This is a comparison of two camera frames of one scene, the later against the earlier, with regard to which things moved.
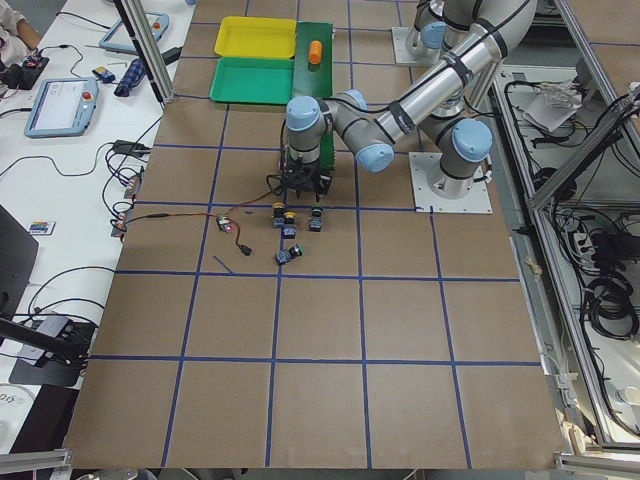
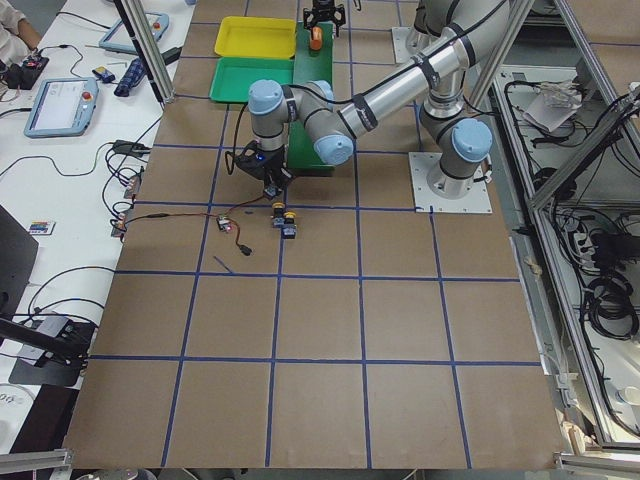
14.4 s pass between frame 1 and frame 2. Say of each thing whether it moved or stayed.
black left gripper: moved
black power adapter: stayed
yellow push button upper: stayed
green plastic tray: stayed
